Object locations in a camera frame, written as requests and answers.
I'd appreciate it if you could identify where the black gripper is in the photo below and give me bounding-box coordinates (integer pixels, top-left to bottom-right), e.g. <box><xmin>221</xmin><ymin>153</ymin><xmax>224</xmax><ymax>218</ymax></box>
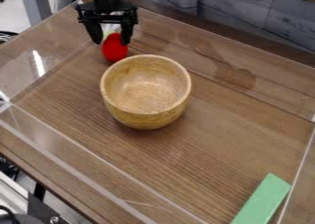
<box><xmin>75</xmin><ymin>0</ymin><xmax>137</xmax><ymax>45</ymax></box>

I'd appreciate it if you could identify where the red plush fruit green stem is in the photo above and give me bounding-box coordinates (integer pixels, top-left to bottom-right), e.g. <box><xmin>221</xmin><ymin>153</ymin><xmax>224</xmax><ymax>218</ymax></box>
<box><xmin>101</xmin><ymin>32</ymin><xmax>128</xmax><ymax>63</ymax></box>

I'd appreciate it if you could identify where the wooden bowl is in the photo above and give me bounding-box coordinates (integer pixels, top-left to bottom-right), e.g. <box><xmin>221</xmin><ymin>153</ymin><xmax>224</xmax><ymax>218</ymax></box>
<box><xmin>100</xmin><ymin>54</ymin><xmax>192</xmax><ymax>130</ymax></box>

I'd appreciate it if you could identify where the black equipment bottom left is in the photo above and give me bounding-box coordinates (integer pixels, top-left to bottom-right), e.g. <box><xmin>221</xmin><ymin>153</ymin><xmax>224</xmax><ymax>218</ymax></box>
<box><xmin>0</xmin><ymin>196</ymin><xmax>71</xmax><ymax>224</ymax></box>

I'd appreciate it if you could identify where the green rectangular block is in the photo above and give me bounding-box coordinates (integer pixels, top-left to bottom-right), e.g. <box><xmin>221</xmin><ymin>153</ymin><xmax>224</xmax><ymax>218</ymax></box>
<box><xmin>231</xmin><ymin>173</ymin><xmax>291</xmax><ymax>224</ymax></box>

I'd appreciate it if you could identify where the clear acrylic enclosure wall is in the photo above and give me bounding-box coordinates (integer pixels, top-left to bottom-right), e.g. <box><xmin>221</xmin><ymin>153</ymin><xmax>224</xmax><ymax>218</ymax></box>
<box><xmin>0</xmin><ymin>5</ymin><xmax>315</xmax><ymax>224</ymax></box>

